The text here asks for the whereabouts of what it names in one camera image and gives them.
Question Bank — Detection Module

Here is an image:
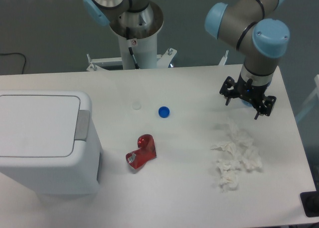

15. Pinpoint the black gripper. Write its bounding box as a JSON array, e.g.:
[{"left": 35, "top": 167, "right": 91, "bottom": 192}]
[{"left": 219, "top": 72, "right": 276, "bottom": 120}]

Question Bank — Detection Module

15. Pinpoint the white plastic trash can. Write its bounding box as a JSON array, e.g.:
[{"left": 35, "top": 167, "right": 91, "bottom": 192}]
[{"left": 0, "top": 90, "right": 103, "bottom": 195}]

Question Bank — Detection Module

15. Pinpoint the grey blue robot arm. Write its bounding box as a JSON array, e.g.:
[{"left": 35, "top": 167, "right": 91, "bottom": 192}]
[{"left": 83, "top": 0, "right": 290, "bottom": 116}]

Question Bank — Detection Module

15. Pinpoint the crushed red can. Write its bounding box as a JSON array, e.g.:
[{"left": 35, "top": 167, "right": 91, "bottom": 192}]
[{"left": 126, "top": 134, "right": 157, "bottom": 170}]

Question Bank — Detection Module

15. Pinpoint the crumpled white tissue pile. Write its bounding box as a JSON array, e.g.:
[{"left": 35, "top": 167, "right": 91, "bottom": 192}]
[{"left": 211, "top": 119, "right": 263, "bottom": 192}]

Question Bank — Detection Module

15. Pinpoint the white furniture at right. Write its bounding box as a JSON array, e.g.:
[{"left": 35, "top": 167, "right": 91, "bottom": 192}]
[{"left": 295, "top": 74, "right": 319, "bottom": 124}]

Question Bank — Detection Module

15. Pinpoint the blue bottle cap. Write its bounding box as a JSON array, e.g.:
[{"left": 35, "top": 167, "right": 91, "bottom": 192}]
[{"left": 158, "top": 106, "right": 170, "bottom": 118}]

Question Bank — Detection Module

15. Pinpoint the black device at edge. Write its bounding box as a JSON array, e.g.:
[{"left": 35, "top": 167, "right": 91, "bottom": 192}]
[{"left": 300, "top": 191, "right": 319, "bottom": 218}]

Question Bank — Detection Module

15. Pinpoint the white metal base frame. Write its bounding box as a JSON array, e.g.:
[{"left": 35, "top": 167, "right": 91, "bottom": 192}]
[{"left": 86, "top": 47, "right": 230, "bottom": 71}]

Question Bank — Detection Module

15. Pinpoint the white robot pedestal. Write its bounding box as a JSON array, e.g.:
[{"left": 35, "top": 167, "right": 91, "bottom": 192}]
[{"left": 110, "top": 1, "right": 163, "bottom": 70}]

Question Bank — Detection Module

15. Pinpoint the black floor cable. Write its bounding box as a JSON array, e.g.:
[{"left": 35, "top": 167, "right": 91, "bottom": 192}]
[{"left": 0, "top": 52, "right": 27, "bottom": 75}]

